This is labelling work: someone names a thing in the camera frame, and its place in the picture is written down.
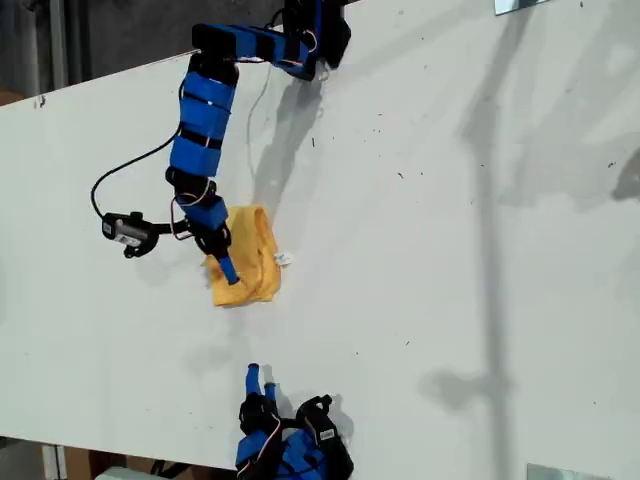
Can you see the yellow square towel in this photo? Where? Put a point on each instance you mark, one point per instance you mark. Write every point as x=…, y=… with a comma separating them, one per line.
x=250, y=235

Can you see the white container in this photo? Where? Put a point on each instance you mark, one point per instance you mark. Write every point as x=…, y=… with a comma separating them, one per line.
x=120, y=475

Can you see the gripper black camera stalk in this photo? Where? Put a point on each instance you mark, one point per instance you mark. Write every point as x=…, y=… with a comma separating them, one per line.
x=172, y=230
x=290, y=422

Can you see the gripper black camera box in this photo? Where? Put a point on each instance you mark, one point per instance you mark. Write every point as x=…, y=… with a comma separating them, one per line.
x=325, y=432
x=125, y=230

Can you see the light grey metal post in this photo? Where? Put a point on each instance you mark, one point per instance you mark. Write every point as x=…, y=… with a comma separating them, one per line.
x=52, y=465

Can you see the dark grey metal post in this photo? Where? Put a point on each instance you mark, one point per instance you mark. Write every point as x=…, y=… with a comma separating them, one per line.
x=57, y=45

